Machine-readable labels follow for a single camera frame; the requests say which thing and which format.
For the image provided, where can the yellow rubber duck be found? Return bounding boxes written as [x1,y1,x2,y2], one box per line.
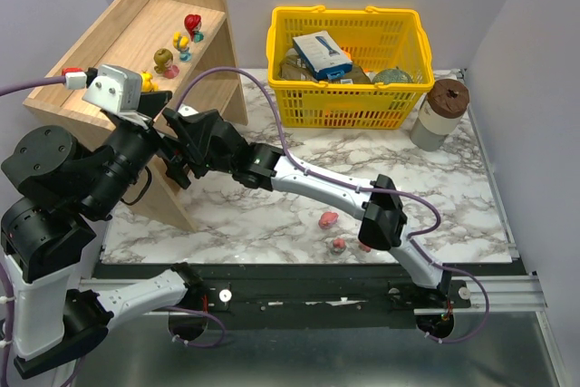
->
[140,71,159,92]

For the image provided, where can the brown hat duck toy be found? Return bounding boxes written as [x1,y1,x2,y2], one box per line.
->
[153,48,179,79]

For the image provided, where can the yellow blue duck toy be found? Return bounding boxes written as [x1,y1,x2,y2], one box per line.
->
[172,32,191,62]

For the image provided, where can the red haired mermaid toy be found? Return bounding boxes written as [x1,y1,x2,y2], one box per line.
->
[184,14,204,43]

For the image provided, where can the pink pig toy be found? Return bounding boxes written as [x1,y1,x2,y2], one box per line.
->
[318,211,339,229]

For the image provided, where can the small pink cupcake toy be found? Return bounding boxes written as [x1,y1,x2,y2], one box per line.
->
[330,238,346,256]

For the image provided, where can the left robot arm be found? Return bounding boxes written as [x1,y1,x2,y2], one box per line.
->
[1,92,206,379]

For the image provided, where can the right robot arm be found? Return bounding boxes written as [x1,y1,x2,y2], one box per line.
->
[162,108,450,305]

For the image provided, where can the wooden shelf unit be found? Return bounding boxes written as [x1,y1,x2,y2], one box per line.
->
[24,0,247,232]

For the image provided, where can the brown paper package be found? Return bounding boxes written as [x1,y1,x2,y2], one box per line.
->
[279,53,372,85]

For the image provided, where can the blue white razor box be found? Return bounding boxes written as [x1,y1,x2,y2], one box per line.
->
[293,30,353,82]

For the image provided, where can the green round melon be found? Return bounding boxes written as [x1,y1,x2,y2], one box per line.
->
[372,67,413,85]

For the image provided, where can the yellow plastic basket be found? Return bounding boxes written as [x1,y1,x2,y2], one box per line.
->
[266,5,434,130]

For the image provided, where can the grey cup brown lid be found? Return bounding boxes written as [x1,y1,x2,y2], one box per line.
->
[410,78,470,151]

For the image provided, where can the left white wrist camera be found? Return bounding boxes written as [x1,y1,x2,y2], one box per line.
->
[61,64,151,128]

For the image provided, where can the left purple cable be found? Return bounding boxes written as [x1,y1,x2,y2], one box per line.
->
[0,73,69,98]

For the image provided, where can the purple cable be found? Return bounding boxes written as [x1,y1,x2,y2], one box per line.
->
[0,73,69,98]
[174,66,491,345]

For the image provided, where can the black mounting rail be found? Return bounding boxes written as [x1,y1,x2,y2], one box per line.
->
[90,261,472,330]

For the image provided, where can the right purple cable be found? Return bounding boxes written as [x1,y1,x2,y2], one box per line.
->
[174,66,491,345]

